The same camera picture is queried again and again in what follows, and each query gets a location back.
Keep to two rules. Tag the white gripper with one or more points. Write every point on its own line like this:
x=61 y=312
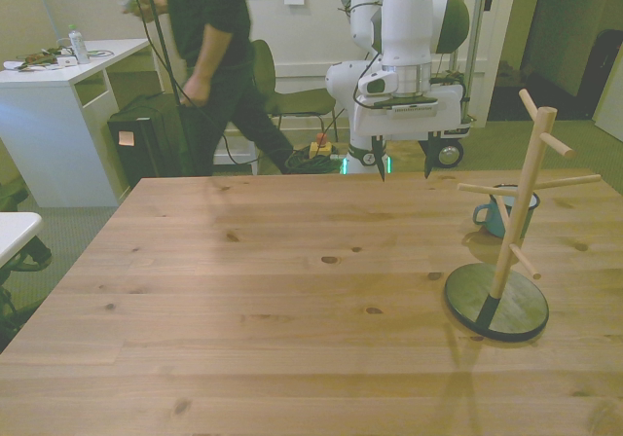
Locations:
x=414 y=122

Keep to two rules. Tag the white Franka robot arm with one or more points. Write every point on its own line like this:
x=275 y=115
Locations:
x=406 y=17

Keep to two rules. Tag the blue enamel mug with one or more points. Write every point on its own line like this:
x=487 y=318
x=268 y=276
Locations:
x=488 y=222

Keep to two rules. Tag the wooden mug tree black base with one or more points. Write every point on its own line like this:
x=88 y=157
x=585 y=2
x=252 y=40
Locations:
x=496 y=309

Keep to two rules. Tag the cart wheel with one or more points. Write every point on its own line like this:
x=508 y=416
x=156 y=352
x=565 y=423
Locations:
x=450 y=155

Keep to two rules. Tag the yellow emergency stop button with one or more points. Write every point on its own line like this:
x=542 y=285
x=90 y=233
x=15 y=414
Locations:
x=320 y=146

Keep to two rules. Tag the olive green chair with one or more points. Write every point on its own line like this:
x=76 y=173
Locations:
x=297 y=101

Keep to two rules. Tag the person in dark clothes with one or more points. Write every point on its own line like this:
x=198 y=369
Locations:
x=209 y=12

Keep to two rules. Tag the black computer tower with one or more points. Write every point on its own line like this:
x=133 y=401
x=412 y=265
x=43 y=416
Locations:
x=146 y=144

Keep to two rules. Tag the clear plastic bottle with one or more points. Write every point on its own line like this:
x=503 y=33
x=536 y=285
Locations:
x=79 y=47

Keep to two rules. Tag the white desk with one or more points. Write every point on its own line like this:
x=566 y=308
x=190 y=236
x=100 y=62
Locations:
x=44 y=115

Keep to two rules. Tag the clutter of small tools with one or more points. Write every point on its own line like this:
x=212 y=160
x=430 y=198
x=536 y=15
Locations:
x=41 y=59

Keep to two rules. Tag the white side table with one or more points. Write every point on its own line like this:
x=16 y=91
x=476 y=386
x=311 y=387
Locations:
x=14 y=234

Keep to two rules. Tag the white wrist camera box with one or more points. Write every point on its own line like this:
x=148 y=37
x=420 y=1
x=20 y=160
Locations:
x=377 y=84

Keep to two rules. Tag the aluminium frame post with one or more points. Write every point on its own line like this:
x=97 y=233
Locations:
x=474 y=42

